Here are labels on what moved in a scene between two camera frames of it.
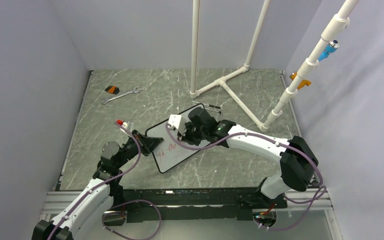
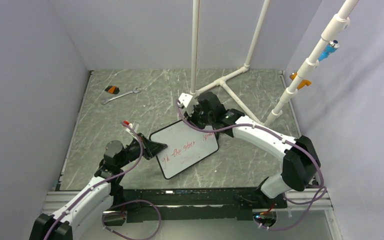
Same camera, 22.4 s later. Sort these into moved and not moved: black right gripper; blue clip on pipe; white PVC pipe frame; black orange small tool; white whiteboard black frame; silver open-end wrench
Moved: white whiteboard black frame; black right gripper
Not moved: black orange small tool; silver open-end wrench; blue clip on pipe; white PVC pipe frame
